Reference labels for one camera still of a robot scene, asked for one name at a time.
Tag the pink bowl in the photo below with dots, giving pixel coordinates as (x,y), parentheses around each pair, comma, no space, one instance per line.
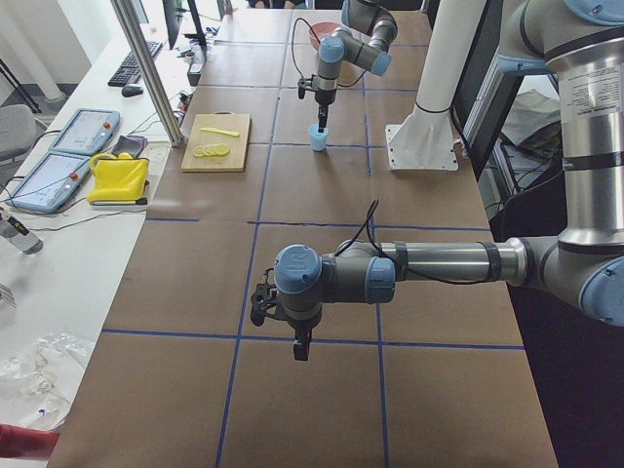
(319,31)

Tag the black keyboard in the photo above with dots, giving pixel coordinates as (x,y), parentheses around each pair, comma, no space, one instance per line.
(128,72)

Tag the wooden cutting board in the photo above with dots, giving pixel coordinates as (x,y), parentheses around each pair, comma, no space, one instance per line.
(235,161)

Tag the lower blue teach pendant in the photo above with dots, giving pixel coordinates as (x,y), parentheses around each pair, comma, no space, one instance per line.
(51,183)

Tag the aluminium frame post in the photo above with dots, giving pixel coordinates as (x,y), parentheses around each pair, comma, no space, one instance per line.
(127,17)

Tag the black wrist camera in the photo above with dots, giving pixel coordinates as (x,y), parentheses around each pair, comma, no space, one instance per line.
(264,299)
(304,85)

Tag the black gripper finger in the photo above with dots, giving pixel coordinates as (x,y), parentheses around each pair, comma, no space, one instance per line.
(322,122)

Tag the yellow plastic knife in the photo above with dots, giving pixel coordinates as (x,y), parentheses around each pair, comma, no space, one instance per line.
(218,131)

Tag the white pedestal column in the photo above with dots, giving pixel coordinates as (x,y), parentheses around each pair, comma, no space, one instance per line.
(424,141)

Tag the black computer mouse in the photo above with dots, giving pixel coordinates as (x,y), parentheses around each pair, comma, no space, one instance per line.
(131,90)

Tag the clear plastic wrap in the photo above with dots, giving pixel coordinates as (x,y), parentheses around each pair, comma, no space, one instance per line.
(39,385)

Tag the upper blue teach pendant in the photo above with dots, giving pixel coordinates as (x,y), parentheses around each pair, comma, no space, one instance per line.
(87,131)

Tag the black computer monitor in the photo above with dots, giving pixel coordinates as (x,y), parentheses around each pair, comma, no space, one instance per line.
(173,13)

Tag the light blue paper cup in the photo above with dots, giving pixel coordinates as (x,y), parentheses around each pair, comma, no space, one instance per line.
(318,137)

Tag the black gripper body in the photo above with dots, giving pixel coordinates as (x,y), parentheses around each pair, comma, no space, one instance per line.
(323,98)
(301,326)

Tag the blue teach pendant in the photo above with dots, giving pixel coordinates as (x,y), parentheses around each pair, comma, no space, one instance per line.
(51,183)
(87,131)

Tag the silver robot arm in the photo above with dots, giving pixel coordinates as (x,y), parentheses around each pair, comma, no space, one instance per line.
(364,40)
(582,43)

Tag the yellow cloth bag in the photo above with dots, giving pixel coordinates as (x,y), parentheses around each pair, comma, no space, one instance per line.
(119,179)

